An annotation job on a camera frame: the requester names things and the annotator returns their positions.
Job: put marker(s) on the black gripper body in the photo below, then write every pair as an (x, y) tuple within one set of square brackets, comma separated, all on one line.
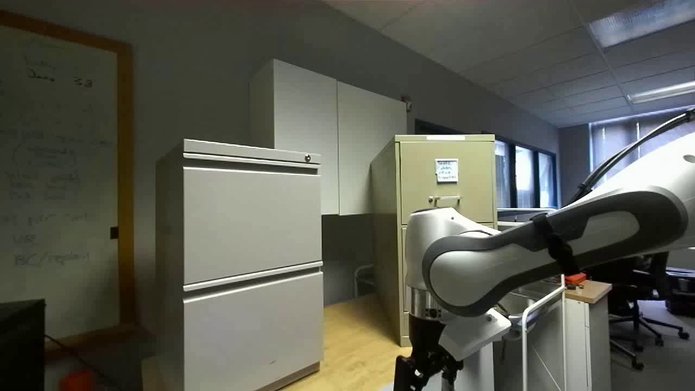
[(427, 338)]

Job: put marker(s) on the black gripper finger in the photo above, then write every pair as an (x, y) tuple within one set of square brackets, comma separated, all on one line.
[(449, 375), (409, 375)]

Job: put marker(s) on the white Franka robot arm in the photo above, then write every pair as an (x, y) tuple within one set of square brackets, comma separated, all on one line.
[(506, 269)]

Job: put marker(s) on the beige metal file cabinet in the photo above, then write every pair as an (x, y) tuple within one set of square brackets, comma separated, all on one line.
[(388, 239)]

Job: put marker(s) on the beige labelled cabinet drawer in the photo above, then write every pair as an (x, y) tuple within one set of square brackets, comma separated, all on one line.
[(419, 170)]

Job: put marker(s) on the grey lateral file cabinet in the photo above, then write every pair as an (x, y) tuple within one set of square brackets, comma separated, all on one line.
[(247, 232)]

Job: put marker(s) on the small red object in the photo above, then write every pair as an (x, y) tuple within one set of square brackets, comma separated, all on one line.
[(576, 282)]

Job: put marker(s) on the white label card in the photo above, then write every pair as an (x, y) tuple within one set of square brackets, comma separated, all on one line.
[(447, 170)]

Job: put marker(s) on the dark window row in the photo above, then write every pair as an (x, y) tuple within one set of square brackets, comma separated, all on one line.
[(525, 174)]

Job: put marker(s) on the black office chair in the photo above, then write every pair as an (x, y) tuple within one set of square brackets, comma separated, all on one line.
[(638, 291)]

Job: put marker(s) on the window with blinds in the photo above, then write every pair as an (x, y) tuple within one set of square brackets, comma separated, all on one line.
[(616, 145)]

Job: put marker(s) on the red round object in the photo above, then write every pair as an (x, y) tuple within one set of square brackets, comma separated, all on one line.
[(78, 381)]

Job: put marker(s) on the narrow ceiling light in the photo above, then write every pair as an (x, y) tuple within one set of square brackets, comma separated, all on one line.
[(663, 93)]

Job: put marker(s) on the wide ceiling light panel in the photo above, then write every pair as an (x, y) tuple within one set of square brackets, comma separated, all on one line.
[(644, 21)]

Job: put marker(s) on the black box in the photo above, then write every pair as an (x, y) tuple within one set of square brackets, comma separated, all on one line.
[(20, 349)]

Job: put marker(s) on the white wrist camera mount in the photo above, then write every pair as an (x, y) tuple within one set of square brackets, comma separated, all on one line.
[(475, 331)]

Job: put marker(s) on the white pedestal cabinet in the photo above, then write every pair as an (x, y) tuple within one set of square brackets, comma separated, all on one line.
[(578, 349)]

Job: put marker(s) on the white wall cabinet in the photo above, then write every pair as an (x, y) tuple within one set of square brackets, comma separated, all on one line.
[(327, 132)]

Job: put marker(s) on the whiteboard with wooden frame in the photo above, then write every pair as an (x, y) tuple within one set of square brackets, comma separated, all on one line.
[(57, 181)]

